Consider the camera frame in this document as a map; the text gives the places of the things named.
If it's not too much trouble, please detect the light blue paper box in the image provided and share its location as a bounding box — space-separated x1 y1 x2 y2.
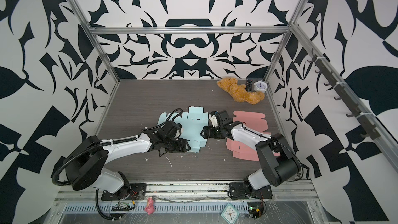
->
174 106 208 152

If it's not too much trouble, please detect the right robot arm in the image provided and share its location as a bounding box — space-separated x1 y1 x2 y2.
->
201 111 303 191

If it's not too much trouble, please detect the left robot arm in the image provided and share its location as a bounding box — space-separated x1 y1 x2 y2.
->
52 120 191 198

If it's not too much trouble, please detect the pink paper box blank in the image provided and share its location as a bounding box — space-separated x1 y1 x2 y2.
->
227 111 268 161

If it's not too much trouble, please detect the brown teddy bear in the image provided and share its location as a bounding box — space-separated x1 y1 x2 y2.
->
217 77 265 105

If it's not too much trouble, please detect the black remote control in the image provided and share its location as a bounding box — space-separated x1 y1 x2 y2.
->
245 79 253 92

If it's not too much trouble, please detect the white round alarm clock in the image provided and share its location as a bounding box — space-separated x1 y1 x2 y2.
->
252 81 268 93

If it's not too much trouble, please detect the pink small toy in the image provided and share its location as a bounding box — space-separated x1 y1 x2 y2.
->
145 197 155 215

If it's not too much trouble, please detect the green circuit board left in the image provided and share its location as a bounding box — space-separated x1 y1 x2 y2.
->
112 201 136 212

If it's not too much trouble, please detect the teal square clock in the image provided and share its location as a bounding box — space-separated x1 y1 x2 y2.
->
221 203 240 224

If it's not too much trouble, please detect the circuit board right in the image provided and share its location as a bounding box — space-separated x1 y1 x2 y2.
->
248 202 267 219

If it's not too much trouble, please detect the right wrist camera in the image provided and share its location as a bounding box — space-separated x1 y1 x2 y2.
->
208 113 219 128

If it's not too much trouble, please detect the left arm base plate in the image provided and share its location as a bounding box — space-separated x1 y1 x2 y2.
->
101 183 147 201

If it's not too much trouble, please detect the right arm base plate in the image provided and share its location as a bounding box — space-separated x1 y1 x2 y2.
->
228 182 273 200

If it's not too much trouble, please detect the black corrugated cable left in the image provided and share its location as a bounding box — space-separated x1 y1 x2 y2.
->
51 136 137 222

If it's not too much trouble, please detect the black coat hook rail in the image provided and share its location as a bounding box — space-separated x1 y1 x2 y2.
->
308 54 381 140

